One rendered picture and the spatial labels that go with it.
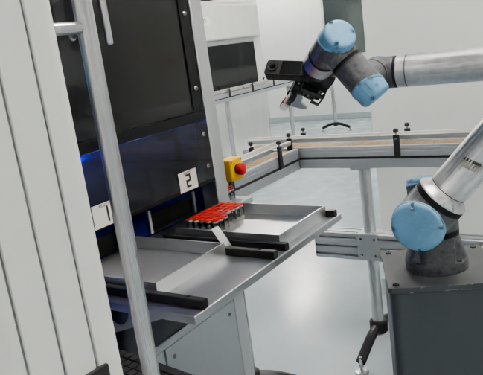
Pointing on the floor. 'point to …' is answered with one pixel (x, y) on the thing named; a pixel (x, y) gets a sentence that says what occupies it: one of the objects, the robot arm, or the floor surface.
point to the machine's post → (214, 194)
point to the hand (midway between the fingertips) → (286, 98)
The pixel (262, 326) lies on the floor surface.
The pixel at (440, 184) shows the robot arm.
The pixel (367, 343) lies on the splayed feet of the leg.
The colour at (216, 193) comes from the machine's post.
